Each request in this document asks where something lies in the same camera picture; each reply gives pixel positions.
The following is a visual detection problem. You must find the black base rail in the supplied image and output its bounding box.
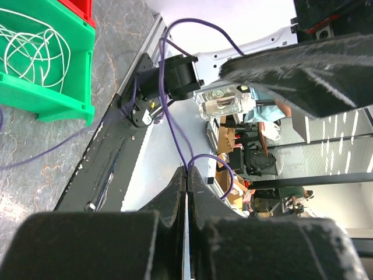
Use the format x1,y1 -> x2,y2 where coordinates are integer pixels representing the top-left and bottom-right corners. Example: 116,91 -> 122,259
55,53 -> 153,212

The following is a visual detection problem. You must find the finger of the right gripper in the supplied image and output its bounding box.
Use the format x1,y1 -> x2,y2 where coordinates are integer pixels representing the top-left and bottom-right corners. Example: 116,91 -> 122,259
219,34 -> 372,118

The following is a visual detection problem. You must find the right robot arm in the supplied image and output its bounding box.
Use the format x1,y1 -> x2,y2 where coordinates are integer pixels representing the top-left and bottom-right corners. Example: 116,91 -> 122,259
147,1 -> 372,118

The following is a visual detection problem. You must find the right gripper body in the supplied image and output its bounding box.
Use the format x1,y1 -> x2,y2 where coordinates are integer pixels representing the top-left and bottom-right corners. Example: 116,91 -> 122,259
291,0 -> 372,41

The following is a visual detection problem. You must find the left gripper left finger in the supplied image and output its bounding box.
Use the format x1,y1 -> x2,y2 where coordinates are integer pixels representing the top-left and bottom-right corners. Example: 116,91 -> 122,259
1,168 -> 186,279

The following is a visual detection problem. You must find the thin purple cable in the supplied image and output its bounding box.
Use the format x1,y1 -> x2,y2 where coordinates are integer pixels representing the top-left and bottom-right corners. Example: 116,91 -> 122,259
0,17 -> 245,201

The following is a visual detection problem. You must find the white cable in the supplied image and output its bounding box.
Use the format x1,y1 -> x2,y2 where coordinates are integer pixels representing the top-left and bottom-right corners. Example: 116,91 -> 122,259
0,8 -> 71,93

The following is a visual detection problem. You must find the front green bin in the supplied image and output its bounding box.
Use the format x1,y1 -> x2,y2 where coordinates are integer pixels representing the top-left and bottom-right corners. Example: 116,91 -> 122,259
1,1 -> 95,125

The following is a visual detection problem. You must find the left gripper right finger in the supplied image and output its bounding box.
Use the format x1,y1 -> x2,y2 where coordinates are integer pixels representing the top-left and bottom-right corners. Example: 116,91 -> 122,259
187,167 -> 368,279

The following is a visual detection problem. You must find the red bin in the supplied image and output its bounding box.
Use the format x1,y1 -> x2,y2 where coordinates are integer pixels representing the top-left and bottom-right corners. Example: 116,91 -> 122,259
59,0 -> 96,28

